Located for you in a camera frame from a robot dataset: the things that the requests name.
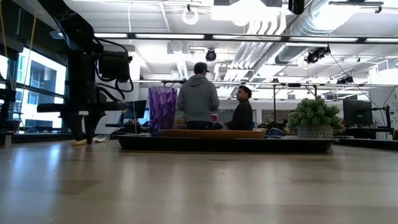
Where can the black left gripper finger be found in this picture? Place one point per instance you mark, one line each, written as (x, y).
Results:
(92, 124)
(77, 124)

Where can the purple faceted cup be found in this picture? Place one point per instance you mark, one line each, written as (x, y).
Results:
(162, 109)

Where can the orange round plate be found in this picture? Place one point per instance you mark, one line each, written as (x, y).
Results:
(214, 134)

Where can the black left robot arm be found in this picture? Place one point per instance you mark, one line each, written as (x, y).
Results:
(74, 28)

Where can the red cup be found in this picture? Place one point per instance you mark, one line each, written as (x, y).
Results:
(214, 118)

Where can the black rectangular tray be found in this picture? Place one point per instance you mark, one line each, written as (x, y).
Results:
(217, 145)

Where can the black computer monitor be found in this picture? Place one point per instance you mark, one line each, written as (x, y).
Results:
(357, 112)
(136, 109)

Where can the standing person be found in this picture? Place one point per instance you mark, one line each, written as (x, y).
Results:
(197, 96)

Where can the black overhead beam with lights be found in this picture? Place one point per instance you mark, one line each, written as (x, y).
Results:
(208, 37)

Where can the seated person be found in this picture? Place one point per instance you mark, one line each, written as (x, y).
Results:
(242, 115)

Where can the green succulent in grey pot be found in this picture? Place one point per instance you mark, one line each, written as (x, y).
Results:
(314, 115)

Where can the black ceiling spotlight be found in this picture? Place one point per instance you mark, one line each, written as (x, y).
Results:
(315, 55)

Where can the black dome camera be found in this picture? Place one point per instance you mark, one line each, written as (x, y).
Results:
(211, 56)

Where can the silver ventilation duct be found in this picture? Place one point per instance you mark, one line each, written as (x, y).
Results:
(311, 21)

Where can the black aluminium table frame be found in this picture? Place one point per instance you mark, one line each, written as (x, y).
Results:
(367, 144)

